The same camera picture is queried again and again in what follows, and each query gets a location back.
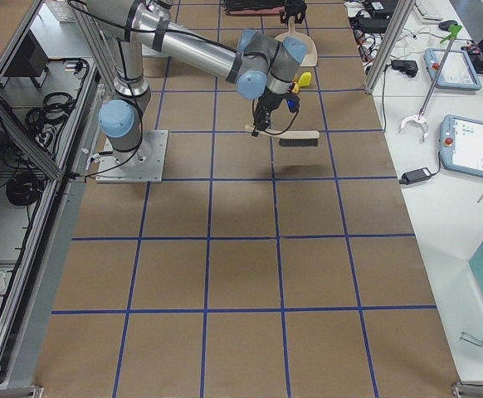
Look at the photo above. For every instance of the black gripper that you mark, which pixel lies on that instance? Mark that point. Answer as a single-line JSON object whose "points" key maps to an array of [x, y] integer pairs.
{"points": [[293, 7], [267, 101]]}

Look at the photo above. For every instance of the white hand brush black bristles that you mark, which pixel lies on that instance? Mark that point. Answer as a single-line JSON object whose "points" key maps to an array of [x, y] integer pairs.
{"points": [[291, 139]]}

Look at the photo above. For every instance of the beige plastic dustpan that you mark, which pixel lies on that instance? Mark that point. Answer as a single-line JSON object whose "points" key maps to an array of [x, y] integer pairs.
{"points": [[299, 45]]}

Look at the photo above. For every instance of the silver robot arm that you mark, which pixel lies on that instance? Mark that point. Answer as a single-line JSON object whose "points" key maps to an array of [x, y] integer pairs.
{"points": [[262, 68]]}

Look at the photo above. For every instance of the yellow green sponge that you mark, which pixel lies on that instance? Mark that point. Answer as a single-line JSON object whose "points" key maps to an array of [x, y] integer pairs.
{"points": [[302, 81]]}

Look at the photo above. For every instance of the black power adapter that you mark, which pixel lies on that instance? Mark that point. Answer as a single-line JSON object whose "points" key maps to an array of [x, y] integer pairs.
{"points": [[415, 176], [407, 67]]}

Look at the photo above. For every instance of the far teach pendant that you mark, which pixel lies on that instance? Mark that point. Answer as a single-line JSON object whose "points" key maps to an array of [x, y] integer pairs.
{"points": [[457, 73]]}

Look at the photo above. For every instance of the teach pendant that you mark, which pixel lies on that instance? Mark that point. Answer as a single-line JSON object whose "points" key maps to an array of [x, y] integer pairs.
{"points": [[457, 73], [461, 145]]}

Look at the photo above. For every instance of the near teach pendant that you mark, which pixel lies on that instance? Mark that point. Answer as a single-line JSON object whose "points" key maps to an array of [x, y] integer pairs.
{"points": [[461, 145]]}

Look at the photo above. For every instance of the aluminium frame post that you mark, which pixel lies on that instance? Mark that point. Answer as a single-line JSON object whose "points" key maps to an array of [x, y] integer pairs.
{"points": [[394, 31]]}

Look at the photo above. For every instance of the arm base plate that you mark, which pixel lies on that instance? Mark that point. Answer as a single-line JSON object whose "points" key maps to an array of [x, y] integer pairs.
{"points": [[144, 166]]}

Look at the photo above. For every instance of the aluminium side frame rail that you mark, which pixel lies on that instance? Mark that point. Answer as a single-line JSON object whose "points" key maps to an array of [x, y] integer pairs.
{"points": [[34, 240]]}

